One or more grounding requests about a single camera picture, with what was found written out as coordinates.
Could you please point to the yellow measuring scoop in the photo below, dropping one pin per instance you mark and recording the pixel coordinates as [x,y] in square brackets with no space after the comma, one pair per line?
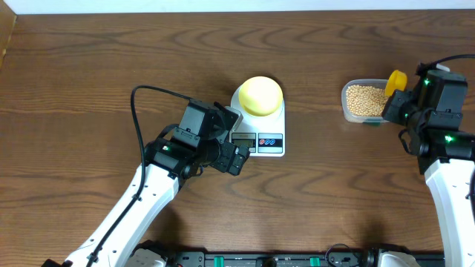
[396,81]

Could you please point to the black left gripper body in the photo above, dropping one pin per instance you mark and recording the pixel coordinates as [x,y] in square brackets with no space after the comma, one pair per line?
[225,154]

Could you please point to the clear plastic container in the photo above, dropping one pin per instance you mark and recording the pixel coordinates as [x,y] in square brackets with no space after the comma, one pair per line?
[377,83]

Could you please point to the soybeans in container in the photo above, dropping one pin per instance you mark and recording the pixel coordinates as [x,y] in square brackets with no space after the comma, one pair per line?
[365,100]

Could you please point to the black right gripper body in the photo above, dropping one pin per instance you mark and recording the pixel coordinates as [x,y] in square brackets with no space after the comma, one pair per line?
[399,107]

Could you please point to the green tape label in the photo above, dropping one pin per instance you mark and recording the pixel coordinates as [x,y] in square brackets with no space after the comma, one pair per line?
[374,124]

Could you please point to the white kitchen scale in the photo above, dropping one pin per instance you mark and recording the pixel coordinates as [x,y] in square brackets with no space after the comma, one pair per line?
[262,135]

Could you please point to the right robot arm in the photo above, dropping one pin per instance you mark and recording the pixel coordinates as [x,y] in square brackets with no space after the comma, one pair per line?
[431,114]

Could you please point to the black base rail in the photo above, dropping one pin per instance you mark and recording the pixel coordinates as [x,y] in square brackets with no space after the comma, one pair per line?
[282,259]

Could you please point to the yellow bowl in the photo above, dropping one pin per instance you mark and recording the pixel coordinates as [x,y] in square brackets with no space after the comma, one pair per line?
[260,96]

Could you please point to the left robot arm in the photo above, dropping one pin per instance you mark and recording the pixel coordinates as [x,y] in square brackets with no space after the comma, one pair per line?
[156,183]

